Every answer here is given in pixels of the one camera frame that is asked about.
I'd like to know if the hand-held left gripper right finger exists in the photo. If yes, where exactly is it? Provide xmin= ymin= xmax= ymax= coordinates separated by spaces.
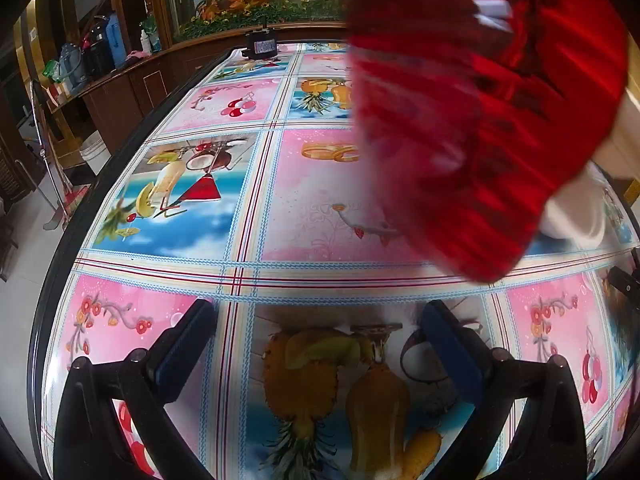
xmin=420 ymin=299 xmax=589 ymax=480

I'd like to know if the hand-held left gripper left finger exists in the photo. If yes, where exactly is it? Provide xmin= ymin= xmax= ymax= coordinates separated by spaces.
xmin=52 ymin=299 xmax=218 ymax=480

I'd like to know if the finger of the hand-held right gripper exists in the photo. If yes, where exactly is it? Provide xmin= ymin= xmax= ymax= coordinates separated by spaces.
xmin=611 ymin=265 xmax=640 ymax=302

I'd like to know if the white foam bowl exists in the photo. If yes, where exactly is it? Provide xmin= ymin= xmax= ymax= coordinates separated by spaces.
xmin=540 ymin=160 xmax=609 ymax=242

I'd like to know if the large red scalloped plate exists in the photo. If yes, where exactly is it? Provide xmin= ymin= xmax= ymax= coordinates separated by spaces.
xmin=345 ymin=0 xmax=631 ymax=284

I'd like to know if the red broom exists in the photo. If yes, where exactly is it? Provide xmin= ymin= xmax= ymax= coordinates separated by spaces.
xmin=60 ymin=160 xmax=92 ymax=217

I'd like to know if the fruit print tablecloth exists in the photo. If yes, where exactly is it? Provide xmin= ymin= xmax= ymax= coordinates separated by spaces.
xmin=40 ymin=42 xmax=640 ymax=480

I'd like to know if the white bucket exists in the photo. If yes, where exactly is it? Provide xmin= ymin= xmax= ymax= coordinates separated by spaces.
xmin=79 ymin=132 xmax=112 ymax=176

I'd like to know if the mop and broom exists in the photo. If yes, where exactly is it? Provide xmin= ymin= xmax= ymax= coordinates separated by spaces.
xmin=29 ymin=79 xmax=71 ymax=227

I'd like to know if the brown wooden cabinet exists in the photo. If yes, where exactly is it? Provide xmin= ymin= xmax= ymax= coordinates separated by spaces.
xmin=47 ymin=22 xmax=351 ymax=153

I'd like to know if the grey blue water jug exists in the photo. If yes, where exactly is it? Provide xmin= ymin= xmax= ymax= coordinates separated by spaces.
xmin=59 ymin=42 xmax=89 ymax=96

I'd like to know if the small black device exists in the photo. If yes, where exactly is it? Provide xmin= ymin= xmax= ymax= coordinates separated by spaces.
xmin=243 ymin=29 xmax=278 ymax=59

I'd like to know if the blue thermos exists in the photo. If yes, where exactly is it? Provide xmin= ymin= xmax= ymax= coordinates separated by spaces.
xmin=107 ymin=12 xmax=127 ymax=69

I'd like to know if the green bottle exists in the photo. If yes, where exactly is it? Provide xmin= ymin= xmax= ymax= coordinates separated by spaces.
xmin=143 ymin=15 xmax=162 ymax=53

